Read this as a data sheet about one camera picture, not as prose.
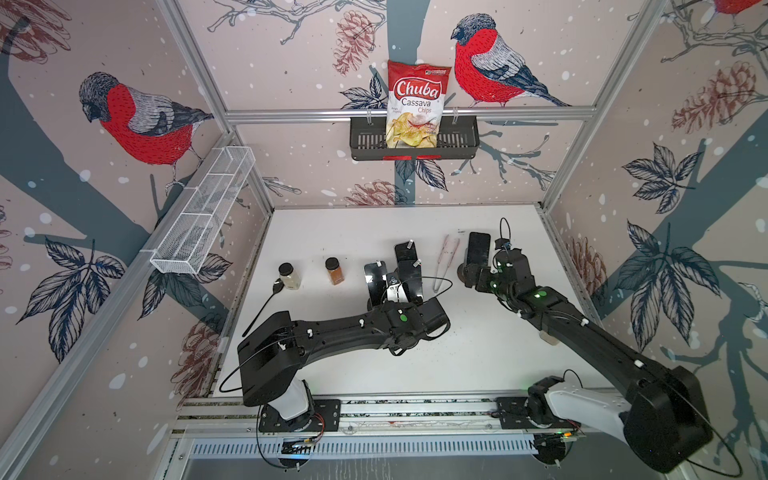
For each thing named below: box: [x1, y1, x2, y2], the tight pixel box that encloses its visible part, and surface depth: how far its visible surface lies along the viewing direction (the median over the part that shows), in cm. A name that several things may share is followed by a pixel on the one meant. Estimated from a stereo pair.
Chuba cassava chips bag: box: [386, 60, 451, 149], surface depth 86 cm
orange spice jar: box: [325, 256, 345, 285], surface depth 94 cm
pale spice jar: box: [278, 262, 301, 290], surface depth 94 cm
